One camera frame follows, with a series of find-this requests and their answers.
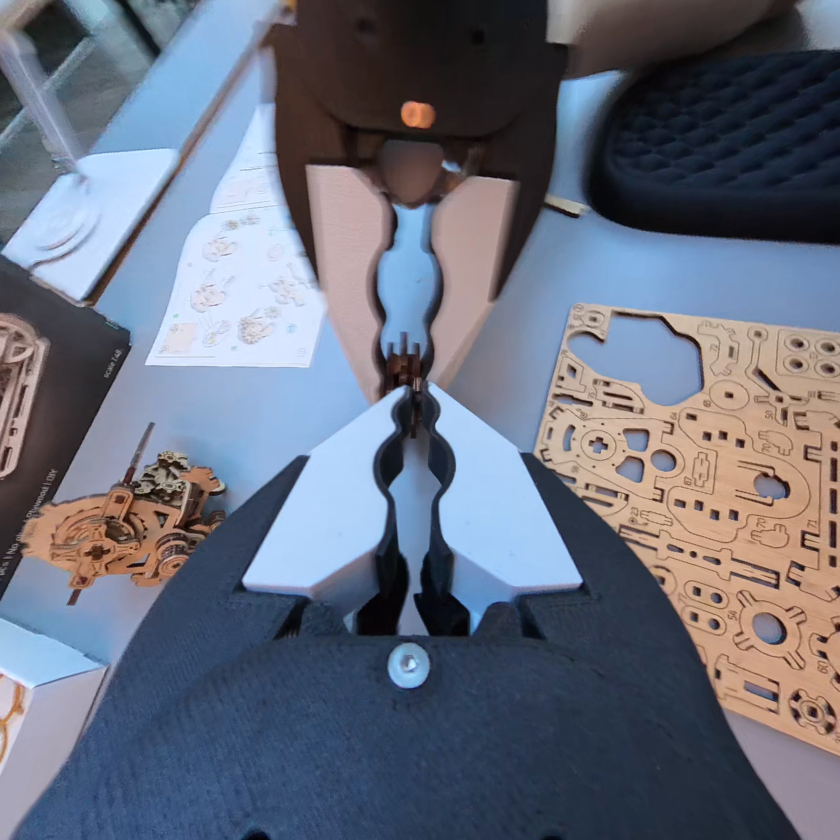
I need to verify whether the white instruction booklet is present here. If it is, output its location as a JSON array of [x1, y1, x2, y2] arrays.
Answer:
[[146, 101, 329, 368]]

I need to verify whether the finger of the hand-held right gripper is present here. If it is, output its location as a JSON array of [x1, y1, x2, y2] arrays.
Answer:
[[427, 177, 521, 388], [305, 164, 401, 404]]

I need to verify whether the black padded cushion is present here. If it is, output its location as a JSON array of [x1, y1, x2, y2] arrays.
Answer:
[[587, 49, 840, 245]]

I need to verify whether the black model kit box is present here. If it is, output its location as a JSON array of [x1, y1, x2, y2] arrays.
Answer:
[[0, 256, 132, 598]]

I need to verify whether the wooden three-ring plate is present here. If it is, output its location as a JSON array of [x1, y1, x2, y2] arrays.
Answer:
[[408, 341, 434, 438]]

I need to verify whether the person's right hand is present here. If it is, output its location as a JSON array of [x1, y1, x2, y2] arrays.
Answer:
[[381, 139, 445, 204]]

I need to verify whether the partly built wooden model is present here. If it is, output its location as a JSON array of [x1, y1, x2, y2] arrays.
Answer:
[[20, 423, 227, 605]]

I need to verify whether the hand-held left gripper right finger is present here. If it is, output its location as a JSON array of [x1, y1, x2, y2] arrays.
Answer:
[[415, 382, 585, 636]]

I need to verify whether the wooden gear assembly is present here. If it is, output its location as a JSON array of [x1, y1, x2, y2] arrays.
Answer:
[[384, 331, 421, 398]]

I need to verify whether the white stand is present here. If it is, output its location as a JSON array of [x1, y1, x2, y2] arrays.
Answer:
[[0, 26, 181, 303]]

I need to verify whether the person's right forearm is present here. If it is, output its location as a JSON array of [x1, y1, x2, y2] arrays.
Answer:
[[548, 0, 802, 76]]

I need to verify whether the pile of rubber bands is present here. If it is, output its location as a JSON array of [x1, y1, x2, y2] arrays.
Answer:
[[0, 676, 28, 756]]

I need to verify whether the white cardboard box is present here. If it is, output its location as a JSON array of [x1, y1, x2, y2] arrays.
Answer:
[[0, 617, 109, 782]]

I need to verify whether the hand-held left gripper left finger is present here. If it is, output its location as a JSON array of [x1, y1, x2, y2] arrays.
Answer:
[[243, 386, 411, 636]]

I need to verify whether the laser-cut wooden parts sheet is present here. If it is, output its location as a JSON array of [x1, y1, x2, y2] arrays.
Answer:
[[533, 302, 840, 756]]

